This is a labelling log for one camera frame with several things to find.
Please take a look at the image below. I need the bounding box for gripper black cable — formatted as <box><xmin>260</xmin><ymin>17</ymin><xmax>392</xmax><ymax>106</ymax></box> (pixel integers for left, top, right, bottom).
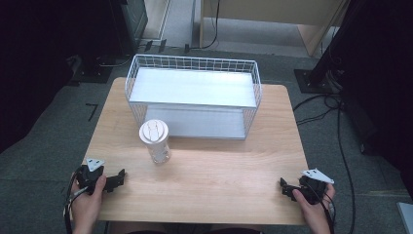
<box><xmin>319</xmin><ymin>194</ymin><xmax>337</xmax><ymax>234</ymax></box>
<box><xmin>62</xmin><ymin>171</ymin><xmax>86</xmax><ymax>234</ymax></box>

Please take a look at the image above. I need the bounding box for long black floor cable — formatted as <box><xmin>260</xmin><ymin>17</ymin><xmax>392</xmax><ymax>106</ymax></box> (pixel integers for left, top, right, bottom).
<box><xmin>292</xmin><ymin>93</ymin><xmax>357</xmax><ymax>234</ymax></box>

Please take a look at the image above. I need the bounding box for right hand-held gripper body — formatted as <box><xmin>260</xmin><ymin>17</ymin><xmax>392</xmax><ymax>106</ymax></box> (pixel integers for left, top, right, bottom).
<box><xmin>292</xmin><ymin>168</ymin><xmax>336</xmax><ymax>206</ymax></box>

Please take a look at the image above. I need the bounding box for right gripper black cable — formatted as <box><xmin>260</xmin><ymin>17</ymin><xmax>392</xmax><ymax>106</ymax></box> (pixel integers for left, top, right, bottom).
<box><xmin>319</xmin><ymin>194</ymin><xmax>337</xmax><ymax>234</ymax></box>

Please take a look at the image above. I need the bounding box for black metal stand with base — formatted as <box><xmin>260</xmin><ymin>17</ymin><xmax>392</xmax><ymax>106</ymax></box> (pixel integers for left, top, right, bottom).
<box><xmin>293</xmin><ymin>0</ymin><xmax>361</xmax><ymax>96</ymax></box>

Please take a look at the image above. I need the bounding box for light wooden cabinet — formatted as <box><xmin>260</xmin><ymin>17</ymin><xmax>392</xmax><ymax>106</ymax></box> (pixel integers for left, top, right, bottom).
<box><xmin>199</xmin><ymin>0</ymin><xmax>351</xmax><ymax>59</ymax></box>

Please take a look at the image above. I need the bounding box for pale grey flat panel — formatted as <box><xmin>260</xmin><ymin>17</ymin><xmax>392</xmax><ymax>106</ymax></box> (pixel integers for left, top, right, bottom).
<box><xmin>395</xmin><ymin>201</ymin><xmax>413</xmax><ymax>234</ymax></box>

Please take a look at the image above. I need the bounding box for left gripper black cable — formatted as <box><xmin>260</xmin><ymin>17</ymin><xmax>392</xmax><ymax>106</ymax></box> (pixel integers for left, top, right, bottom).
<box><xmin>62</xmin><ymin>171</ymin><xmax>86</xmax><ymax>234</ymax></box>

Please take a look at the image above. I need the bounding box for thin black hanging cable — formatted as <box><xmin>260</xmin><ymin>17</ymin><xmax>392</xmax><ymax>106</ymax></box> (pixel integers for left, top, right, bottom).
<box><xmin>190</xmin><ymin>0</ymin><xmax>222</xmax><ymax>52</ymax></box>

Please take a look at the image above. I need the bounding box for white cup with lid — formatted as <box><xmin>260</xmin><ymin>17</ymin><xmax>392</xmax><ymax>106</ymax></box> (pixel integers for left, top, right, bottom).
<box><xmin>138</xmin><ymin>118</ymin><xmax>171</xmax><ymax>165</ymax></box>

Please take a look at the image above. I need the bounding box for black stand base plate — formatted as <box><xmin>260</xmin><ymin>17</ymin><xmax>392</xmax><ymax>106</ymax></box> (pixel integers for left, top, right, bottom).
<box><xmin>68</xmin><ymin>54</ymin><xmax>115</xmax><ymax>85</ymax></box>

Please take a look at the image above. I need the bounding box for white wire two-tier shelf rack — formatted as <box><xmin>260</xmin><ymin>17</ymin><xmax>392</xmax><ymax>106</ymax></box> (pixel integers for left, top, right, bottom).
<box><xmin>125</xmin><ymin>54</ymin><xmax>263</xmax><ymax>141</ymax></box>

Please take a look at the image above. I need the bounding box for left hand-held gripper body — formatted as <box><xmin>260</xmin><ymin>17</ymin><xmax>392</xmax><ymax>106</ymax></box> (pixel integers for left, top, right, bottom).
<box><xmin>75</xmin><ymin>157</ymin><xmax>107</xmax><ymax>196</ymax></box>

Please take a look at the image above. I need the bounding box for person's right hand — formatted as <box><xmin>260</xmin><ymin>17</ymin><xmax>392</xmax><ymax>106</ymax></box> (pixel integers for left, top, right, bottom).
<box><xmin>291</xmin><ymin>182</ymin><xmax>337</xmax><ymax>230</ymax></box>

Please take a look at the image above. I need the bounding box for black monitor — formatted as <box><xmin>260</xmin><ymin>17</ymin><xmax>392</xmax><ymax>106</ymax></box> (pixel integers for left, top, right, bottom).
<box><xmin>110</xmin><ymin>0</ymin><xmax>149</xmax><ymax>57</ymax></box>

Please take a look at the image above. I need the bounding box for person's left hand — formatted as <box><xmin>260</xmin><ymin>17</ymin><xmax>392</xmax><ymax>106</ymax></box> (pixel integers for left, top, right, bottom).
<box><xmin>70</xmin><ymin>175</ymin><xmax>108</xmax><ymax>229</ymax></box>

